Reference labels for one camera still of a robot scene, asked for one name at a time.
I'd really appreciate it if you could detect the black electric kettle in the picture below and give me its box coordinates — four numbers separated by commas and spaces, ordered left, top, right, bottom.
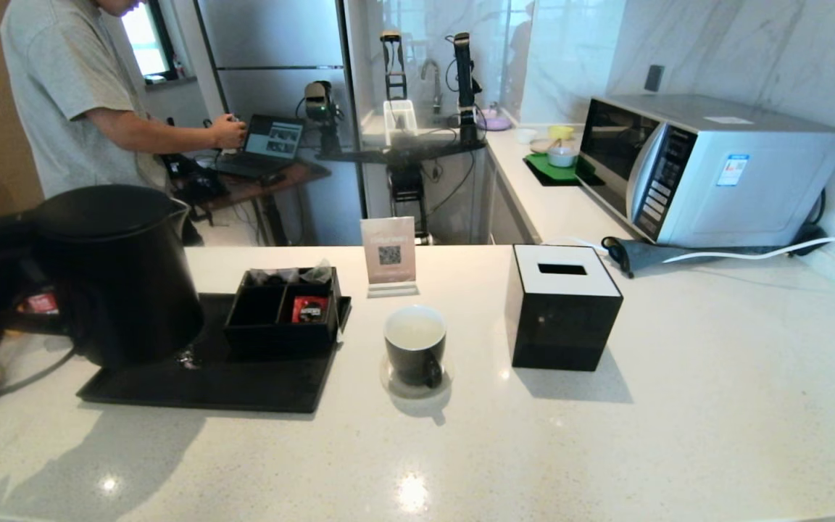
30, 184, 206, 370

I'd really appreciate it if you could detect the black desk mounted device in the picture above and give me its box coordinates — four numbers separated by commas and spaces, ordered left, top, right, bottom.
162, 116, 231, 212

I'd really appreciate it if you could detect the person in grey t-shirt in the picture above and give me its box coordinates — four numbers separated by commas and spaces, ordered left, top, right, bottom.
0, 0, 248, 200

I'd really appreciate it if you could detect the black serving tray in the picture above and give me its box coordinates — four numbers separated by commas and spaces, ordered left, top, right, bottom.
75, 294, 353, 414

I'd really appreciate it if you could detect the black compartment organizer box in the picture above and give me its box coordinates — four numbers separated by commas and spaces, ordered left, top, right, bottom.
223, 268, 344, 357

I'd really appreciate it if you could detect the black laptop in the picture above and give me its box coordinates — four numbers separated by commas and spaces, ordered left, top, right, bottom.
215, 114, 305, 181

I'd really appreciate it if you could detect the brown wooden desk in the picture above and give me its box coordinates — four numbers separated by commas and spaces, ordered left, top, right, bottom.
171, 161, 333, 247

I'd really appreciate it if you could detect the red coffee sachet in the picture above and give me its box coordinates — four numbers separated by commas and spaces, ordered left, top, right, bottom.
291, 296, 330, 324

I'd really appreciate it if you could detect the black sensor head green light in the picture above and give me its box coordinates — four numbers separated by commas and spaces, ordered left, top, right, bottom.
304, 81, 342, 157

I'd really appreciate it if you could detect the silver refrigerator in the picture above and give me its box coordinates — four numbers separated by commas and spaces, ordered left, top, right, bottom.
196, 0, 364, 247

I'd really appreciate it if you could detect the QR code acrylic sign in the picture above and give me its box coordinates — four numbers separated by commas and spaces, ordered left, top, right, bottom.
360, 216, 420, 299

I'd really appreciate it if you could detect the black background robot stand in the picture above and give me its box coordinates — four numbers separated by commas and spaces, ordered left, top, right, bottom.
320, 140, 489, 246

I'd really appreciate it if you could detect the black mug white inside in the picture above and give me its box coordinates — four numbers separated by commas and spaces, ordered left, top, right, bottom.
383, 305, 448, 388

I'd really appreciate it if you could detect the white plastic rack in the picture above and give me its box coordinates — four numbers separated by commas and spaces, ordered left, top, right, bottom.
383, 99, 418, 148

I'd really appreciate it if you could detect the chrome sink faucet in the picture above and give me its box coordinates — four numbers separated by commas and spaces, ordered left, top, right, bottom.
421, 59, 442, 115

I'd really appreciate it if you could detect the green mat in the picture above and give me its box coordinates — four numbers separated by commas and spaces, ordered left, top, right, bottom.
526, 152, 596, 183

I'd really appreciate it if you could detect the black tissue box white top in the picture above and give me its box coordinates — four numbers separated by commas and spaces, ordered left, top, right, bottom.
504, 244, 623, 373

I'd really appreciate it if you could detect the silver microwave oven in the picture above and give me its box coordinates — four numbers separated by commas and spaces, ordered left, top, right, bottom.
577, 93, 835, 249

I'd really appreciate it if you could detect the window with dark frame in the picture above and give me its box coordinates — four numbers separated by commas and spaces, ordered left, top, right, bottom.
120, 0, 179, 82

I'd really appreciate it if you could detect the white power cable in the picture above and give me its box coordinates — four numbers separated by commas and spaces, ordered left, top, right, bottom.
542, 223, 835, 265

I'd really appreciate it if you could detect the black power cable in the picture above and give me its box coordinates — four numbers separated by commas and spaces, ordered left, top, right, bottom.
787, 188, 835, 251

